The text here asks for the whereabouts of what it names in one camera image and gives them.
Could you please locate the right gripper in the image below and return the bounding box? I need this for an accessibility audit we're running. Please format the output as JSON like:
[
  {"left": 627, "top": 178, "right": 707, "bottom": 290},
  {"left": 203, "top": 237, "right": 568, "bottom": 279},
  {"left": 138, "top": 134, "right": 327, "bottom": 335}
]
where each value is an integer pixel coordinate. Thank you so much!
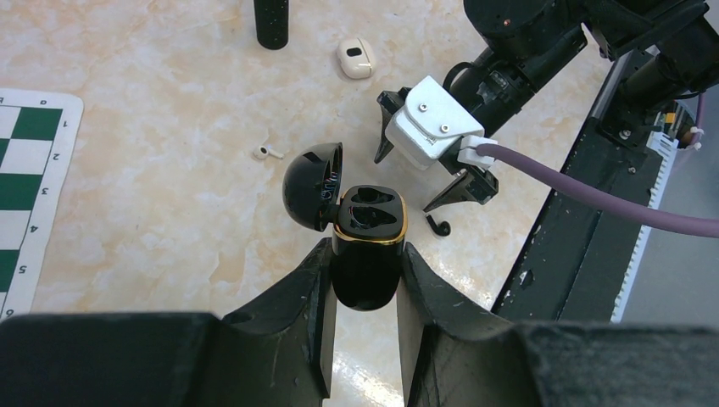
[{"left": 374, "top": 26, "right": 587, "bottom": 213}]

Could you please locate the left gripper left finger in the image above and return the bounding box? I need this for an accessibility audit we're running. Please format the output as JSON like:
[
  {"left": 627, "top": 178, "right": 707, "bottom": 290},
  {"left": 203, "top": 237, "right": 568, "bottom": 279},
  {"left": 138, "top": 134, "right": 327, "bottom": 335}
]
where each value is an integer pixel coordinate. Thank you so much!
[{"left": 1, "top": 238, "right": 337, "bottom": 406}]

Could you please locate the black earbud front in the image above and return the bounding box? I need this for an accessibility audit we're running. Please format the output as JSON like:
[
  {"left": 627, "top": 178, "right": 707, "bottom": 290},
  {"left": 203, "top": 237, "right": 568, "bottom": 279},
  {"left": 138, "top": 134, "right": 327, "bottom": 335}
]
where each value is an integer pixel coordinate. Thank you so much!
[{"left": 426, "top": 215, "right": 452, "bottom": 237}]

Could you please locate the black microphone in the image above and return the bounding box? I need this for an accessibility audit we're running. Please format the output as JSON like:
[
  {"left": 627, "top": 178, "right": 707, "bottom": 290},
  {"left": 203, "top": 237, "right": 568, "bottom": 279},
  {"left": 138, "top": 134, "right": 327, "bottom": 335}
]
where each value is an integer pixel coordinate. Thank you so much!
[{"left": 254, "top": 0, "right": 289, "bottom": 50}]

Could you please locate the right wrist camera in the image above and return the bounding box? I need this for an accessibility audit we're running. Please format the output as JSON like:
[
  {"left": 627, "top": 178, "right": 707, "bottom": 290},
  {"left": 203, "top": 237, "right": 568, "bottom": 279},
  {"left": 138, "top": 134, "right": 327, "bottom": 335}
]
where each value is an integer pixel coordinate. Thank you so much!
[{"left": 386, "top": 75, "right": 496, "bottom": 170}]

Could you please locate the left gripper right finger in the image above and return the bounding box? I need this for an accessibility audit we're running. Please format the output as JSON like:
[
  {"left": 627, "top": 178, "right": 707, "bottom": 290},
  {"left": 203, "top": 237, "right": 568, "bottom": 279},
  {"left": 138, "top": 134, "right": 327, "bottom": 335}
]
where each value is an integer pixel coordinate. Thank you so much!
[{"left": 397, "top": 244, "right": 718, "bottom": 406}]

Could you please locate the green white chessboard mat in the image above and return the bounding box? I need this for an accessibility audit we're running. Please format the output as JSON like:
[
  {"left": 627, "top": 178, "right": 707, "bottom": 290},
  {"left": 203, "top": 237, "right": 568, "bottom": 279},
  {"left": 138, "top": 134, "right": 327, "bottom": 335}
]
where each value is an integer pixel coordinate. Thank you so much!
[{"left": 1, "top": 88, "right": 84, "bottom": 319}]

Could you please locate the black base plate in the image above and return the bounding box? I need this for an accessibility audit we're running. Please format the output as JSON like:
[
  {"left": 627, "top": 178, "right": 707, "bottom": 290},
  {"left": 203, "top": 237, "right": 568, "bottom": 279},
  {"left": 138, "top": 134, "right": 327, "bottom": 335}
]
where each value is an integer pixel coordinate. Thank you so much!
[{"left": 491, "top": 50, "right": 675, "bottom": 324}]

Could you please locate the white earbud upper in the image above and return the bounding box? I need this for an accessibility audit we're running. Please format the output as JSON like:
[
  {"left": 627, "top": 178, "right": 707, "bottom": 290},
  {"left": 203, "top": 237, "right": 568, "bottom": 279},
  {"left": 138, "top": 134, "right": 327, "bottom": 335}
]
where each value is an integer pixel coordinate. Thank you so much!
[{"left": 253, "top": 145, "right": 285, "bottom": 160}]

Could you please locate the white earbud case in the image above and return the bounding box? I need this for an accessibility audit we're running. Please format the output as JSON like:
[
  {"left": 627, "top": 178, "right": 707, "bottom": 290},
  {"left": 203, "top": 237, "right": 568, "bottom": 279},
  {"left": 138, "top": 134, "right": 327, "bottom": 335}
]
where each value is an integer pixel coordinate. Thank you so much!
[{"left": 336, "top": 37, "right": 376, "bottom": 80}]

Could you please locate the black earbud case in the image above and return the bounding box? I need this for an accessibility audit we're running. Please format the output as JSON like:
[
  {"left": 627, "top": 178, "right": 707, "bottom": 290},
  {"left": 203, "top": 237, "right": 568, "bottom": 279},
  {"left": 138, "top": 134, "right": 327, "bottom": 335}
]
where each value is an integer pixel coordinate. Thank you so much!
[{"left": 282, "top": 142, "right": 408, "bottom": 311}]

